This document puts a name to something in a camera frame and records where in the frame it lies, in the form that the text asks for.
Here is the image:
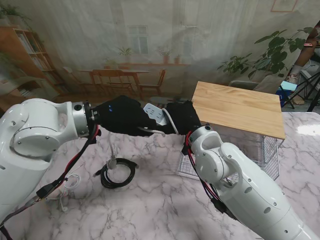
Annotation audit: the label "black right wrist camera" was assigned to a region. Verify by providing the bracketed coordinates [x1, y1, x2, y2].
[181, 139, 192, 156]

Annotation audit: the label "white power strip with cord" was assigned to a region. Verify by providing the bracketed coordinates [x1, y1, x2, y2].
[106, 102, 180, 171]

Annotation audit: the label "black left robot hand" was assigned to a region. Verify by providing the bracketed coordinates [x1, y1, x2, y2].
[91, 94, 157, 138]

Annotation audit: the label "blue storage box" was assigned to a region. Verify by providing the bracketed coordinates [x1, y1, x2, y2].
[276, 81, 298, 108]

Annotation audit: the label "red black arm cables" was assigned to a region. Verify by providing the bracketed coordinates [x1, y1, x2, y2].
[0, 124, 101, 240]
[187, 147, 238, 221]

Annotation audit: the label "printed backdrop curtain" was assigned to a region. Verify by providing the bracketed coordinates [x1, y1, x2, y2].
[0, 0, 313, 112]

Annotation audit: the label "white wire mesh drawer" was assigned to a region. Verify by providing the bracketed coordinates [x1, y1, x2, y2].
[177, 139, 266, 179]

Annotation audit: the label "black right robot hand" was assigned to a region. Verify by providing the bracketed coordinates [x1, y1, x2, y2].
[154, 100, 203, 136]

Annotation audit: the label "red black right arm cables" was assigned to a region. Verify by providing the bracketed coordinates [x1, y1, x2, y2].
[187, 147, 238, 221]

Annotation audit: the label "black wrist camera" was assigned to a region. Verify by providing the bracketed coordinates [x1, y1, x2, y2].
[181, 139, 192, 156]
[88, 127, 101, 145]

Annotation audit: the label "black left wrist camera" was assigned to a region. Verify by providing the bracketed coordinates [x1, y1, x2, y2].
[88, 127, 101, 145]

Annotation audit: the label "person in background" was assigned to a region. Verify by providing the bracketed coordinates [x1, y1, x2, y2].
[287, 26, 320, 83]

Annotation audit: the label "black tripod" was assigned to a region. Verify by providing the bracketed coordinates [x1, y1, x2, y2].
[282, 71, 320, 113]

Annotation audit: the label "wire frame with wooden top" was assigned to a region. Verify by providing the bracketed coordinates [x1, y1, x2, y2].
[191, 80, 286, 182]

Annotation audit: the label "black coiled cable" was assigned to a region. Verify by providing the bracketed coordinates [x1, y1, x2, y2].
[93, 157, 140, 189]

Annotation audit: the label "red black left arm cables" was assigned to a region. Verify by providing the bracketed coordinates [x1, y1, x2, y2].
[0, 124, 101, 240]

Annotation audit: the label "white wired earphones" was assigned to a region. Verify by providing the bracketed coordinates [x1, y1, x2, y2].
[46, 174, 82, 213]

